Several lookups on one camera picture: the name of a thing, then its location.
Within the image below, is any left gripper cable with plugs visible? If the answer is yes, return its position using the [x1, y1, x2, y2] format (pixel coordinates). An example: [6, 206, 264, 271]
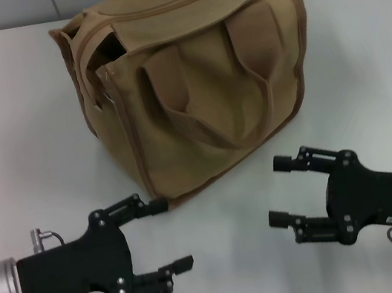
[28, 223, 66, 254]

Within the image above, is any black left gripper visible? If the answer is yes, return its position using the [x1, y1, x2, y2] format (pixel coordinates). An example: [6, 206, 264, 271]
[7, 185, 200, 293]

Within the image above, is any khaki canvas food bag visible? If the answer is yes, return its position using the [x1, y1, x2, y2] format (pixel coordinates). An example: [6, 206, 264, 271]
[42, 0, 335, 224]

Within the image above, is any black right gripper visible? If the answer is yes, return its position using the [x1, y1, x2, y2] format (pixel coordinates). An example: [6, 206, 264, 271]
[257, 131, 392, 258]

